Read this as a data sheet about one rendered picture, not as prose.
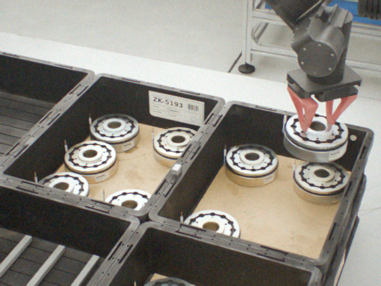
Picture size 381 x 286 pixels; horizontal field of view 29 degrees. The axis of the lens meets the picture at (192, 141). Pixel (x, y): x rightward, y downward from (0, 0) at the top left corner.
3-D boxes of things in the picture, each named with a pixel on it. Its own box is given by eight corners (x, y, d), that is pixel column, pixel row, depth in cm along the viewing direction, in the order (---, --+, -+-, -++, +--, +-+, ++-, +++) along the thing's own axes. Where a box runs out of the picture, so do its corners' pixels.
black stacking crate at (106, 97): (102, 118, 167) (98, 74, 160) (225, 146, 158) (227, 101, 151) (1, 227, 137) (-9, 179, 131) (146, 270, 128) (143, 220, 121)
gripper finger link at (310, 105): (340, 135, 120) (349, 85, 115) (302, 144, 118) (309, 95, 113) (318, 113, 125) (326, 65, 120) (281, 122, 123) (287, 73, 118)
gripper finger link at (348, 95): (352, 131, 121) (361, 83, 116) (314, 141, 119) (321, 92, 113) (330, 110, 126) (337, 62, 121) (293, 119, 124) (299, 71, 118)
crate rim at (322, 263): (228, 108, 152) (228, 98, 151) (375, 139, 143) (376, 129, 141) (144, 229, 122) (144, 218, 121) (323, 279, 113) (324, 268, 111)
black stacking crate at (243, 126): (227, 147, 158) (229, 101, 151) (367, 179, 148) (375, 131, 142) (148, 270, 128) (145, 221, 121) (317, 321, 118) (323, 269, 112)
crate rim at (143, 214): (99, 80, 162) (98, 71, 160) (228, 108, 152) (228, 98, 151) (-8, 186, 132) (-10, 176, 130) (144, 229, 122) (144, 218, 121)
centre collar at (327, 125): (305, 117, 125) (306, 114, 124) (334, 124, 123) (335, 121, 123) (298, 133, 121) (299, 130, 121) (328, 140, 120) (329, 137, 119)
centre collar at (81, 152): (85, 146, 149) (85, 143, 149) (107, 151, 148) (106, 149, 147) (72, 159, 146) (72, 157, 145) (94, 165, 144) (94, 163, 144)
